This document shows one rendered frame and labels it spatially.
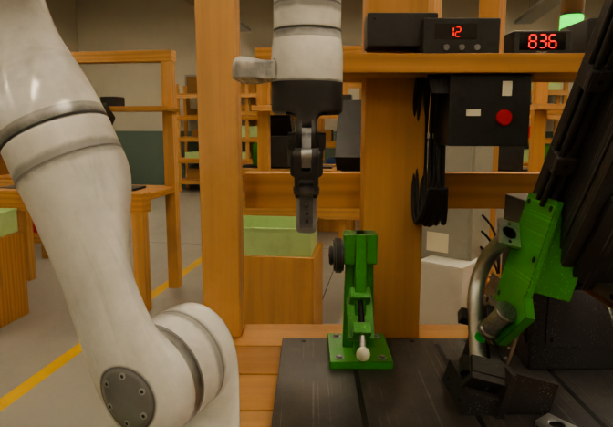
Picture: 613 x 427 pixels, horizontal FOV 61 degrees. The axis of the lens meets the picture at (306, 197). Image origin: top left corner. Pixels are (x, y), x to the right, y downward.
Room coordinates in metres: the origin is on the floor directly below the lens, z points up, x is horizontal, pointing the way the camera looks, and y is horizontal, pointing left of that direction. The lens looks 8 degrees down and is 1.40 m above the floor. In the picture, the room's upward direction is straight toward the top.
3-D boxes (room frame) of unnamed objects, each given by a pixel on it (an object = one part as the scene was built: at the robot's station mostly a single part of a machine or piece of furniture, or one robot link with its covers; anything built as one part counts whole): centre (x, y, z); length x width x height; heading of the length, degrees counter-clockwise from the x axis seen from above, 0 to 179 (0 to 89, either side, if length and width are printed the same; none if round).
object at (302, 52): (0.56, 0.02, 1.47); 0.11 x 0.09 x 0.06; 90
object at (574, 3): (1.26, -0.61, 1.67); 0.05 x 0.05 x 0.05
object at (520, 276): (0.90, -0.42, 1.17); 0.13 x 0.12 x 0.20; 90
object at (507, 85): (1.17, -0.38, 1.42); 0.17 x 0.12 x 0.15; 90
